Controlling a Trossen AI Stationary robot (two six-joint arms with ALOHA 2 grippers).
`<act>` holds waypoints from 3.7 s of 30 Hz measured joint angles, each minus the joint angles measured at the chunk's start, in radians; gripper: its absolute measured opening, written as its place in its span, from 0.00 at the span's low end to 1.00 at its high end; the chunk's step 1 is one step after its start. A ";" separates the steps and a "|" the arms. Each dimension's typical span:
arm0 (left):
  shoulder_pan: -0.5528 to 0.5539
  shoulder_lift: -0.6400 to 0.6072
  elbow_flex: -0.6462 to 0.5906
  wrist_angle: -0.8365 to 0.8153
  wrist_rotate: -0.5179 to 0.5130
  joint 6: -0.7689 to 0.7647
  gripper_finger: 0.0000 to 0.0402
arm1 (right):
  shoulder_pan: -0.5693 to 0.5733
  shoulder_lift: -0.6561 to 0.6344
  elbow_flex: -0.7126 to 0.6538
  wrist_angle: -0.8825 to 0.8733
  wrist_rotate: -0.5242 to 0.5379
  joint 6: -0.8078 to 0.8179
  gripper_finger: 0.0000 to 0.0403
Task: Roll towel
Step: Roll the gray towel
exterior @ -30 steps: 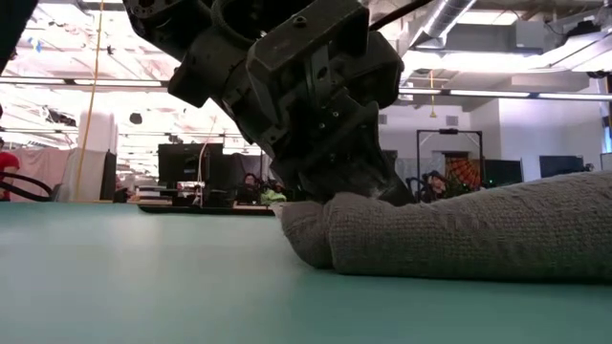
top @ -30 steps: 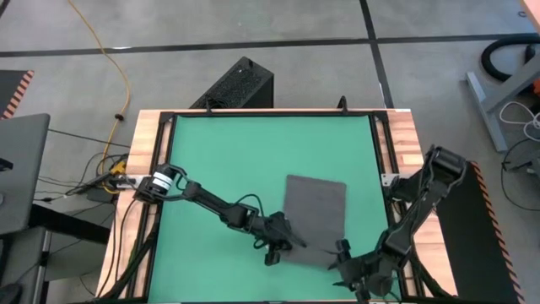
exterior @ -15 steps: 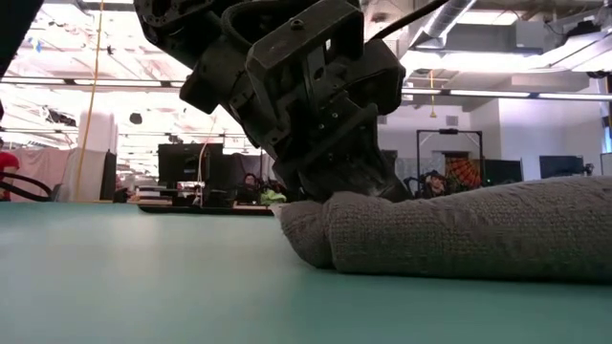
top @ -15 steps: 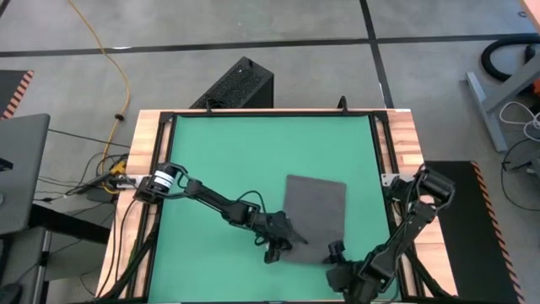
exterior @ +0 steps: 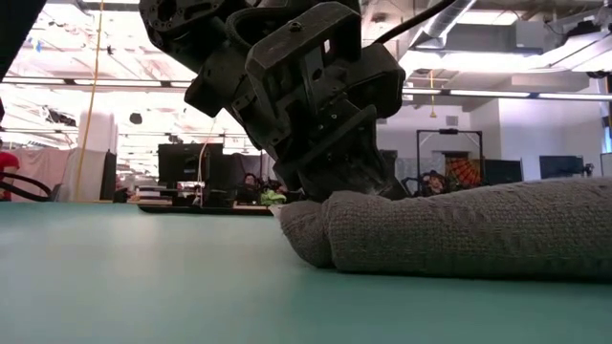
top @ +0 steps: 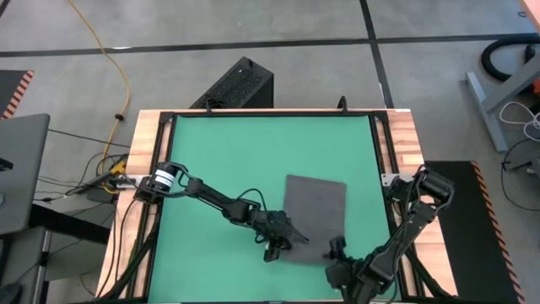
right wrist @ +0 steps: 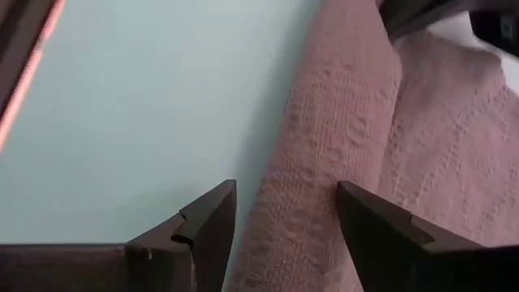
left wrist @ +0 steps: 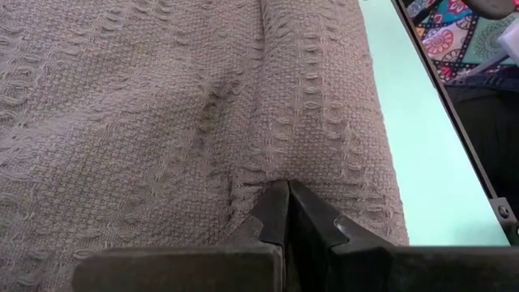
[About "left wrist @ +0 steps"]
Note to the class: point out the colourful patterned fabric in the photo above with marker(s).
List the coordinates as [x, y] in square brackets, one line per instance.
[442, 40]

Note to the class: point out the grey woven towel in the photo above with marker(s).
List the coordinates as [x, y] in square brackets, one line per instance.
[162, 121]

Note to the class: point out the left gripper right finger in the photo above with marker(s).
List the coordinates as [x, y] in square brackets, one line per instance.
[385, 271]

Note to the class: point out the black metal table frame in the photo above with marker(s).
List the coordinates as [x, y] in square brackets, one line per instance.
[503, 219]

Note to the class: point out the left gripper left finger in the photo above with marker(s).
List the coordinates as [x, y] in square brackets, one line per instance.
[202, 271]

